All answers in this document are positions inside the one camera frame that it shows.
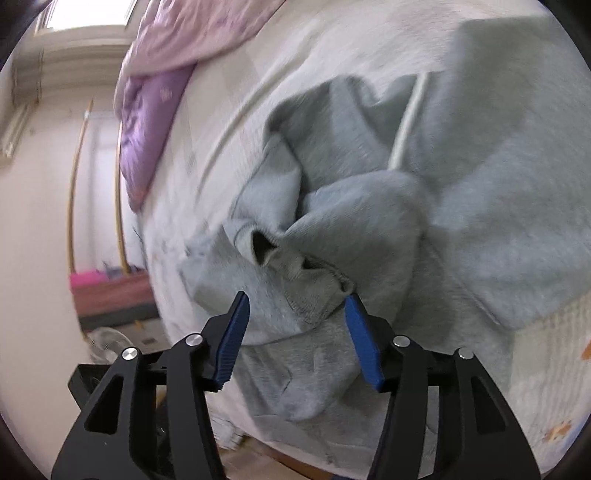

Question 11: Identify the purple floral quilt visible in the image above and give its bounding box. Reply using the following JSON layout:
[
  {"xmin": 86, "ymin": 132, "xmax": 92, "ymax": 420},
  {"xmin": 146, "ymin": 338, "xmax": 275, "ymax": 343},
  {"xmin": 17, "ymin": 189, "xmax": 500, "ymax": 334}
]
[{"xmin": 113, "ymin": 0, "xmax": 287, "ymax": 213}]

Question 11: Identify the floral bed sheet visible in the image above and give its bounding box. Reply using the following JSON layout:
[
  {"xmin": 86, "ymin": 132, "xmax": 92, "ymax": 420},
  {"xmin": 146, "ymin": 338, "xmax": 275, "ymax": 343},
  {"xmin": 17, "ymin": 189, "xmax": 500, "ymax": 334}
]
[{"xmin": 115, "ymin": 0, "xmax": 591, "ymax": 480}]

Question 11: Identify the dark wooden side cabinet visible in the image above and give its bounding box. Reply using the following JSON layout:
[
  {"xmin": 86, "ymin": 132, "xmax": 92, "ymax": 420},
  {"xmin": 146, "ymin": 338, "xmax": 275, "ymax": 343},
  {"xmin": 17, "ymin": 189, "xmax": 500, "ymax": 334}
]
[{"xmin": 70, "ymin": 271, "xmax": 151, "ymax": 291}]

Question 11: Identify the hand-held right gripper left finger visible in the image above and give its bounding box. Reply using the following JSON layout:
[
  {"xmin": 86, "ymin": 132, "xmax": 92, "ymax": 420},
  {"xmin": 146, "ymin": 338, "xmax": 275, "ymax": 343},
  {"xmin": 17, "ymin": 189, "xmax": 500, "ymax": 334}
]
[{"xmin": 51, "ymin": 292, "xmax": 250, "ymax": 480}]

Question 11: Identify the grey sweatshirt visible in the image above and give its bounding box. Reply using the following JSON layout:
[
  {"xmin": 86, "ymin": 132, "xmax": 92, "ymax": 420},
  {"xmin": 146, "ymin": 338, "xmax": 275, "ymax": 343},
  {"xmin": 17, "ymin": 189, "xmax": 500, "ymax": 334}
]
[{"xmin": 178, "ymin": 14, "xmax": 585, "ymax": 462}]

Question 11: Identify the white floor fan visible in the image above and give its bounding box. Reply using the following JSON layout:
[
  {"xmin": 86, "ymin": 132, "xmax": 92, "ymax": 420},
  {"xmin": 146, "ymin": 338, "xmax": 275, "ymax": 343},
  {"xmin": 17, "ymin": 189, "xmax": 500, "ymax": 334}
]
[{"xmin": 87, "ymin": 326, "xmax": 136, "ymax": 366}]

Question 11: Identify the window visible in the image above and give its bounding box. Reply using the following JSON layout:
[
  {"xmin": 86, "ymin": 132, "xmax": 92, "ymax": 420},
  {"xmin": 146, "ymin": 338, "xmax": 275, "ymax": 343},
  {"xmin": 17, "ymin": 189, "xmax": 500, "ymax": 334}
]
[{"xmin": 44, "ymin": 0, "xmax": 141, "ymax": 29}]

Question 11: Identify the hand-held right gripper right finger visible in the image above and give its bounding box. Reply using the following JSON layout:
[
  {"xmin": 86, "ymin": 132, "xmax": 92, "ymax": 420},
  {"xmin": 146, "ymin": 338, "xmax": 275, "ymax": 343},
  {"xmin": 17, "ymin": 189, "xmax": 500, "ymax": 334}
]
[{"xmin": 344, "ymin": 294, "xmax": 541, "ymax": 480}]

